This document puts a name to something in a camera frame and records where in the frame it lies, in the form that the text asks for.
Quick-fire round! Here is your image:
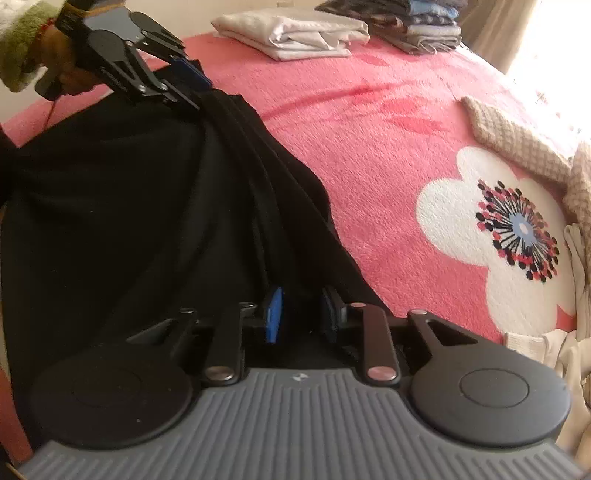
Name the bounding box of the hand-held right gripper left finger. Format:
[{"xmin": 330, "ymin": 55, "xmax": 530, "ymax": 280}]
[{"xmin": 124, "ymin": 286, "xmax": 284, "ymax": 386}]

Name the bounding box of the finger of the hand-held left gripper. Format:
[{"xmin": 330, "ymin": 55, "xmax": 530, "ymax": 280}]
[
  {"xmin": 133, "ymin": 35, "xmax": 214, "ymax": 92},
  {"xmin": 110, "ymin": 46, "xmax": 201, "ymax": 114}
]

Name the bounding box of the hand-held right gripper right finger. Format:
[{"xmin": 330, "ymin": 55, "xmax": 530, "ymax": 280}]
[{"xmin": 321, "ymin": 286, "xmax": 480, "ymax": 386}]

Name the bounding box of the black shirt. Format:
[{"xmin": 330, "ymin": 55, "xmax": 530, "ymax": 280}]
[{"xmin": 0, "ymin": 88, "xmax": 387, "ymax": 444}]

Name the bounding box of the stack of folded dark clothes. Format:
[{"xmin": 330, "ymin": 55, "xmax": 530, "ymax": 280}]
[{"xmin": 315, "ymin": 0, "xmax": 463, "ymax": 55}]

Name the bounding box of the person's left hand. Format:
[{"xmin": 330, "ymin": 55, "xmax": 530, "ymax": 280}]
[{"xmin": 34, "ymin": 28, "xmax": 100, "ymax": 94}]

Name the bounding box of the white folded sheet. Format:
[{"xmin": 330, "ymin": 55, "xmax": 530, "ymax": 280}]
[{"xmin": 215, "ymin": 10, "xmax": 372, "ymax": 62}]

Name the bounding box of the pink floral blanket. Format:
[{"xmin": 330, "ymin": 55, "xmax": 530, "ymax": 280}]
[{"xmin": 2, "ymin": 32, "xmax": 583, "ymax": 344}]

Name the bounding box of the cream white garment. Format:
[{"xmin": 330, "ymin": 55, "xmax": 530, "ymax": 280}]
[{"xmin": 504, "ymin": 222, "xmax": 591, "ymax": 472}]

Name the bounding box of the beige checkered sweater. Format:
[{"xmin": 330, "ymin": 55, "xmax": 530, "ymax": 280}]
[{"xmin": 462, "ymin": 96, "xmax": 591, "ymax": 232}]

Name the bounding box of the beige curtain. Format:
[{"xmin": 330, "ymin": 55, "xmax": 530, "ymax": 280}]
[{"xmin": 462, "ymin": 0, "xmax": 546, "ymax": 77}]

